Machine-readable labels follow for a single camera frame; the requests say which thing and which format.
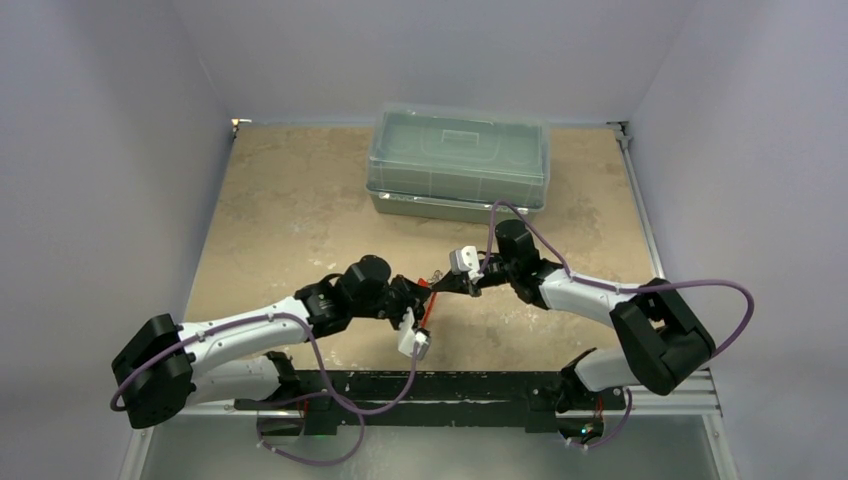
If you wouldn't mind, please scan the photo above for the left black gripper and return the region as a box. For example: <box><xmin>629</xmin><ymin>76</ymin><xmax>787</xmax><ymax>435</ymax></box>
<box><xmin>350</xmin><ymin>273</ymin><xmax>432</xmax><ymax>336</ymax></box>

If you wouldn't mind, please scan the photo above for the red handled metal key tool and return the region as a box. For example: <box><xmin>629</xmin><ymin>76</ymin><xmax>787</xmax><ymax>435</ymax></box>
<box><xmin>419</xmin><ymin>293</ymin><xmax>437</xmax><ymax>328</ymax></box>

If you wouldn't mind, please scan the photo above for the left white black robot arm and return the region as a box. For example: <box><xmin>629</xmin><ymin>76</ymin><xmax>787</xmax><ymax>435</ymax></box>
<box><xmin>109</xmin><ymin>255</ymin><xmax>432</xmax><ymax>429</ymax></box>

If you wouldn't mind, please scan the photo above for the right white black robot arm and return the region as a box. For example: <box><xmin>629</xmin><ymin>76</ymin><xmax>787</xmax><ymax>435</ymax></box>
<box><xmin>431</xmin><ymin>220</ymin><xmax>716</xmax><ymax>407</ymax></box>

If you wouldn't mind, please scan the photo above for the clear lidded grey storage box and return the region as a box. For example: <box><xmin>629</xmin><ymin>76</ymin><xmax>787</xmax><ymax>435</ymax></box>
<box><xmin>365</xmin><ymin>103</ymin><xmax>551</xmax><ymax>223</ymax></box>

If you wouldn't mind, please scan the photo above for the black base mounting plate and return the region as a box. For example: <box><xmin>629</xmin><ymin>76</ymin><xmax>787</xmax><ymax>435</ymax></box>
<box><xmin>234</xmin><ymin>370</ymin><xmax>627</xmax><ymax>438</ymax></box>

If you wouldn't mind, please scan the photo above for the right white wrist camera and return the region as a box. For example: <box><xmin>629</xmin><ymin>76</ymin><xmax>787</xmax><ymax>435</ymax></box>
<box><xmin>449</xmin><ymin>245</ymin><xmax>483</xmax><ymax>283</ymax></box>

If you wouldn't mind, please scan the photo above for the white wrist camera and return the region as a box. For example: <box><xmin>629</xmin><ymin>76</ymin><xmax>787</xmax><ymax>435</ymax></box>
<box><xmin>449</xmin><ymin>245</ymin><xmax>483</xmax><ymax>283</ymax></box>
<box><xmin>397</xmin><ymin>325</ymin><xmax>431</xmax><ymax>360</ymax></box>

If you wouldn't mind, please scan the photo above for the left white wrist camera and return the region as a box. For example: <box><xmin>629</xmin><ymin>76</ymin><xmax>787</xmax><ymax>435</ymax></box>
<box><xmin>397</xmin><ymin>325</ymin><xmax>431</xmax><ymax>360</ymax></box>

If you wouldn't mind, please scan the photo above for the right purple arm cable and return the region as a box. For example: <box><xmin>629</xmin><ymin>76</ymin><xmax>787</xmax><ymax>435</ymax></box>
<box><xmin>483</xmin><ymin>200</ymin><xmax>757</xmax><ymax>366</ymax></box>

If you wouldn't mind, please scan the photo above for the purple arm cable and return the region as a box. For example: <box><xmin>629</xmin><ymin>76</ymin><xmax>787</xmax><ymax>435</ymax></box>
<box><xmin>109</xmin><ymin>312</ymin><xmax>423</xmax><ymax>417</ymax></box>
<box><xmin>483</xmin><ymin>200</ymin><xmax>757</xmax><ymax>366</ymax></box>

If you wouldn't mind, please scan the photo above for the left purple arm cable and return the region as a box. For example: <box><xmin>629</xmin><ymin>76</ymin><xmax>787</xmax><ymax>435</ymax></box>
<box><xmin>109</xmin><ymin>312</ymin><xmax>423</xmax><ymax>417</ymax></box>

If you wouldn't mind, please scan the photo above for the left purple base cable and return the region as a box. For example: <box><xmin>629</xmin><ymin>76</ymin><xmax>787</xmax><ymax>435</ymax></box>
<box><xmin>255</xmin><ymin>390</ymin><xmax>368</xmax><ymax>466</ymax></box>

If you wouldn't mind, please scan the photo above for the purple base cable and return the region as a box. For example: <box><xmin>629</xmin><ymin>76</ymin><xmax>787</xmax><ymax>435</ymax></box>
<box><xmin>255</xmin><ymin>390</ymin><xmax>368</xmax><ymax>466</ymax></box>
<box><xmin>564</xmin><ymin>387</ymin><xmax>636</xmax><ymax>452</ymax></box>

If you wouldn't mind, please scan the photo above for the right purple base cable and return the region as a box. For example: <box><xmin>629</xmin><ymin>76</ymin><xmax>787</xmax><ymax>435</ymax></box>
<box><xmin>564</xmin><ymin>387</ymin><xmax>636</xmax><ymax>452</ymax></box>

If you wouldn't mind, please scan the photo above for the aluminium frame rail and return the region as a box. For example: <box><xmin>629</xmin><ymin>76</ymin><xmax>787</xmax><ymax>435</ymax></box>
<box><xmin>119</xmin><ymin>121</ymin><xmax>723</xmax><ymax>480</ymax></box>

